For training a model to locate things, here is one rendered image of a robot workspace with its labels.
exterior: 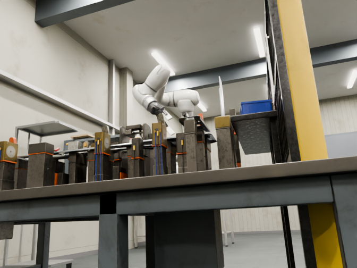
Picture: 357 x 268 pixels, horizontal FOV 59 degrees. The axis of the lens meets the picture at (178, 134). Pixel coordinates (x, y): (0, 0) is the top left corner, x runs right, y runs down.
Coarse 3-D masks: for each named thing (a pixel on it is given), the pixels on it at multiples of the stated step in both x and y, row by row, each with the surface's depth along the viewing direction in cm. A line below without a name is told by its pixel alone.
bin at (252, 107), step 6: (246, 102) 173; (252, 102) 172; (258, 102) 172; (264, 102) 172; (270, 102) 171; (240, 108) 181; (246, 108) 172; (252, 108) 172; (258, 108) 171; (264, 108) 171; (270, 108) 170; (240, 114) 188
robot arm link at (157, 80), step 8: (160, 64) 198; (152, 72) 197; (160, 72) 195; (168, 72) 197; (152, 80) 196; (160, 80) 196; (152, 88) 198; (160, 88) 203; (160, 96) 228; (160, 104) 244
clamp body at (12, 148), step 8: (0, 144) 190; (8, 144) 192; (16, 144) 198; (0, 152) 188; (8, 152) 191; (16, 152) 197; (0, 160) 188; (8, 160) 190; (16, 160) 196; (0, 168) 187; (8, 168) 190; (0, 176) 186; (8, 176) 190; (0, 184) 184; (8, 184) 188
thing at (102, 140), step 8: (96, 136) 175; (104, 136) 175; (96, 144) 174; (104, 144) 174; (96, 152) 173; (104, 152) 173; (96, 160) 173; (104, 160) 173; (96, 168) 172; (104, 168) 172; (96, 176) 170; (104, 176) 171
